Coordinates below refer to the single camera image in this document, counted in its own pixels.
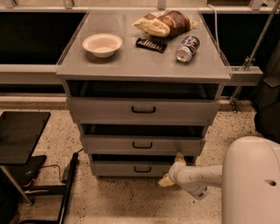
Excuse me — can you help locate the white cable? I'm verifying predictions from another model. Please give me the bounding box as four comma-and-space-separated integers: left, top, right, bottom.
206, 4, 223, 56

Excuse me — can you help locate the blue soda can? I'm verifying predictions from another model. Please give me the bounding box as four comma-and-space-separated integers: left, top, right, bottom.
175, 35, 200, 63

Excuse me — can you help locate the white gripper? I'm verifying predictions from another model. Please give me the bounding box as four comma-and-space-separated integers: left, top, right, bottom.
158, 152, 189, 187

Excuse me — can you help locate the grey bottom drawer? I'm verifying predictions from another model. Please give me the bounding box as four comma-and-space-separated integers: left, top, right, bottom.
91, 161, 172, 177

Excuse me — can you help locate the grey drawer cabinet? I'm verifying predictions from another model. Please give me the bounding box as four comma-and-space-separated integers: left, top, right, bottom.
57, 9, 231, 176

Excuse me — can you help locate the grey middle drawer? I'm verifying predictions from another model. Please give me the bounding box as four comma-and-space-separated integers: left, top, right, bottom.
80, 135, 205, 156

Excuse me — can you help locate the brown chip bag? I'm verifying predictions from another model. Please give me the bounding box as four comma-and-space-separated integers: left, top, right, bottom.
133, 10, 198, 37

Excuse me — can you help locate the grey top drawer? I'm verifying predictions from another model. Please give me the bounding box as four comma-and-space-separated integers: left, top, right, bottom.
67, 97, 219, 126

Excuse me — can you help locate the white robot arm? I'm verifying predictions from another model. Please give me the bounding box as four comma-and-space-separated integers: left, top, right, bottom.
159, 136, 280, 224

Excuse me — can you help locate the grey rail bench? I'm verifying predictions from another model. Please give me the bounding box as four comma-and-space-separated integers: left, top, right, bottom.
0, 6, 273, 87

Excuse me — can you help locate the black office chair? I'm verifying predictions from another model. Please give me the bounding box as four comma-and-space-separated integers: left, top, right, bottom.
254, 40, 280, 144

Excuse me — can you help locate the black side table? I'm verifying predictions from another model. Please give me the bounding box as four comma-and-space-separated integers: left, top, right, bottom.
0, 111, 50, 205

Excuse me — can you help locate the grey drawer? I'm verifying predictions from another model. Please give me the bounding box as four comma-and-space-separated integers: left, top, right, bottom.
80, 135, 205, 156
91, 161, 172, 177
67, 97, 219, 126

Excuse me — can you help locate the black floor stand bar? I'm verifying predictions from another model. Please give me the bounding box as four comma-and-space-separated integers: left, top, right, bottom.
19, 152, 78, 224

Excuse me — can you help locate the white paper bowl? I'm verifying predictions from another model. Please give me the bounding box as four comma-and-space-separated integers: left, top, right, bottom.
82, 34, 122, 58

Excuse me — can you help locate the black snack bar wrapper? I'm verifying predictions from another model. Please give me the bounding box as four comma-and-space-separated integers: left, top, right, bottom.
135, 38, 167, 53

